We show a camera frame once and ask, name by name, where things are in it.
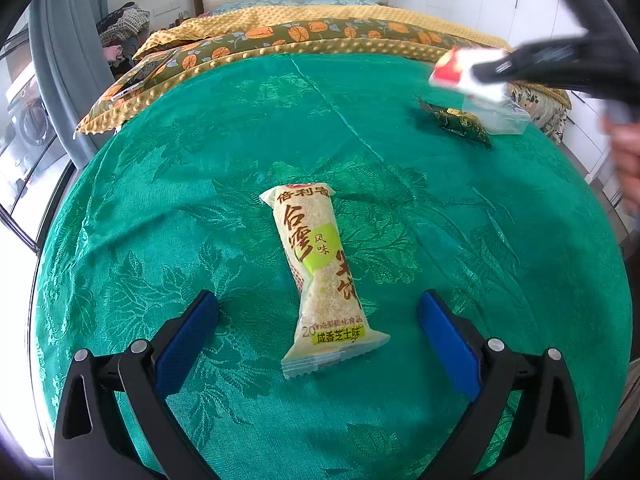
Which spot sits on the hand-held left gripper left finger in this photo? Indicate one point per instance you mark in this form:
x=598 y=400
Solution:
x=185 y=345

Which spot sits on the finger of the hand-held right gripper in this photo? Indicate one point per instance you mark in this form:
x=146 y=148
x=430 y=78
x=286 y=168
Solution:
x=540 y=62

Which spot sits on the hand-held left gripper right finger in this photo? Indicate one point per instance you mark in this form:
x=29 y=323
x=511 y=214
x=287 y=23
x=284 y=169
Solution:
x=450 y=345

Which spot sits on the red white snack packet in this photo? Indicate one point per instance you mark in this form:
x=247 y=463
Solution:
x=452 y=67

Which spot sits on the yellow rice cracker packet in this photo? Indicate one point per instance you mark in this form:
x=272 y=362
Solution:
x=320 y=270

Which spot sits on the person's right hand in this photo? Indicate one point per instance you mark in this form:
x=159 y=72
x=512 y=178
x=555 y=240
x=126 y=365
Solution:
x=630 y=160

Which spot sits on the floral bedsheet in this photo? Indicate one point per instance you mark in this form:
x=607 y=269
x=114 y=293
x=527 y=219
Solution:
x=545 y=110

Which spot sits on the white wardrobe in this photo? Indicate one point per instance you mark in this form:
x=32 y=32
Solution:
x=540 y=5

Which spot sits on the clear plastic bag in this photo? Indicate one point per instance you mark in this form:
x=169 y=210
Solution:
x=505 y=117

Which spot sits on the green snack packet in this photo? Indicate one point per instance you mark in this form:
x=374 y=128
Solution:
x=460 y=122

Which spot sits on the green patterned tablecloth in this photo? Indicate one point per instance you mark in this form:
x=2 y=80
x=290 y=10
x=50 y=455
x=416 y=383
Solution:
x=200 y=160

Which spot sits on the yellow pumpkin print blanket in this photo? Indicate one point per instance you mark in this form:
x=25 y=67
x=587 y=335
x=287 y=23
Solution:
x=300 y=15

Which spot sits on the washing machine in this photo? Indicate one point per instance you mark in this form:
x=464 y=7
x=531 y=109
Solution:
x=27 y=115

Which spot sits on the blue patterned pillow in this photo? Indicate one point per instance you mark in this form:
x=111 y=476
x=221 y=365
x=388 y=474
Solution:
x=260 y=2

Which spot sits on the grey curtain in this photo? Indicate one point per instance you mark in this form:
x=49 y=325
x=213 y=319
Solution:
x=55 y=60

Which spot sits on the pile of clothes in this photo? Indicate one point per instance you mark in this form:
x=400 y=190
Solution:
x=125 y=20

